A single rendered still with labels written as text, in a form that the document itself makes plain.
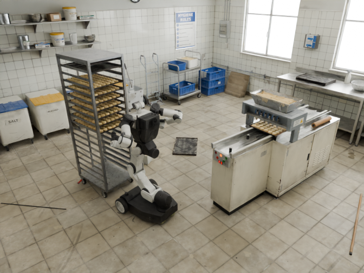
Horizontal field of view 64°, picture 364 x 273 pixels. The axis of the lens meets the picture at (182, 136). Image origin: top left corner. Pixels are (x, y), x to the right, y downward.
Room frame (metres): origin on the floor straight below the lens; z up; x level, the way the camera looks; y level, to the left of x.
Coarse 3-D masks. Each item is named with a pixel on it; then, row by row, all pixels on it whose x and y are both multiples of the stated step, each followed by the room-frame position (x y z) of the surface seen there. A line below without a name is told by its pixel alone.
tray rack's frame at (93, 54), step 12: (84, 60) 3.10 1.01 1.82; (96, 60) 3.16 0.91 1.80; (60, 72) 3.47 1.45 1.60; (72, 132) 3.47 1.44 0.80; (96, 168) 3.61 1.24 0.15; (108, 168) 3.61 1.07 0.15; (120, 168) 3.61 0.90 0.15; (96, 180) 3.31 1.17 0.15; (108, 180) 3.31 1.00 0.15; (120, 180) 3.31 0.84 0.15
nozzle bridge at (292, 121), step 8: (248, 104) 3.50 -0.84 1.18; (256, 104) 3.49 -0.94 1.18; (248, 112) 3.54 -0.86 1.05; (256, 112) 3.49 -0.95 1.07; (272, 112) 3.21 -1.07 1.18; (280, 112) 3.21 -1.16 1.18; (296, 112) 3.21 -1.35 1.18; (304, 112) 3.21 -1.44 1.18; (248, 120) 3.61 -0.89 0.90; (264, 120) 3.33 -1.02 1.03; (280, 120) 3.21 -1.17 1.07; (288, 120) 3.04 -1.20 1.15; (296, 120) 3.07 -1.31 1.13; (304, 120) 3.19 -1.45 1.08; (288, 128) 3.03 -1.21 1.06; (296, 128) 3.10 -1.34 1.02; (296, 136) 3.12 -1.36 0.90
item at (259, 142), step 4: (324, 112) 3.91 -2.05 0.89; (312, 116) 3.74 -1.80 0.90; (316, 116) 3.78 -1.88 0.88; (308, 120) 3.65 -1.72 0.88; (268, 136) 3.13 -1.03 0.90; (272, 136) 3.16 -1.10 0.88; (260, 140) 3.03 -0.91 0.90; (264, 140) 3.07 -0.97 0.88; (268, 140) 3.11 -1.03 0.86; (252, 144) 2.94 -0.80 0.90; (256, 144) 2.97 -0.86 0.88; (260, 144) 3.02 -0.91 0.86; (240, 148) 2.84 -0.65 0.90; (244, 148) 2.84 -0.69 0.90; (248, 148) 2.89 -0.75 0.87; (252, 148) 2.94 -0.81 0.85; (232, 152) 2.76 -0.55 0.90; (236, 152) 2.76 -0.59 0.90; (240, 152) 2.81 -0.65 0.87; (244, 152) 2.85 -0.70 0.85; (232, 156) 2.73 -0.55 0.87; (236, 156) 2.77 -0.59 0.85
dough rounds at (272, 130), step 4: (252, 124) 3.44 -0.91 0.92; (256, 124) 3.44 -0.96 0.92; (260, 124) 3.47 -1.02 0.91; (264, 124) 3.44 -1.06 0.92; (260, 128) 3.32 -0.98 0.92; (264, 128) 3.34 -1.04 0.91; (268, 128) 3.31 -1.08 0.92; (272, 128) 3.33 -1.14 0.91; (276, 128) 3.31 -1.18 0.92; (280, 128) 3.32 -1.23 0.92; (284, 128) 3.31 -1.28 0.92; (268, 132) 3.22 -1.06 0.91; (272, 132) 3.24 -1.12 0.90; (276, 132) 3.20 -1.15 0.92; (280, 132) 3.23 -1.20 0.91
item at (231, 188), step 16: (224, 144) 3.05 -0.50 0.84; (240, 144) 3.05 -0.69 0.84; (240, 160) 2.80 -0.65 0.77; (256, 160) 2.98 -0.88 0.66; (224, 176) 2.83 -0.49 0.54; (240, 176) 2.82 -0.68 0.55; (256, 176) 3.01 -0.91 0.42; (224, 192) 2.81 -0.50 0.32; (240, 192) 2.84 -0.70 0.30; (256, 192) 3.03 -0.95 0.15; (224, 208) 2.80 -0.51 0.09; (240, 208) 2.91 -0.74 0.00
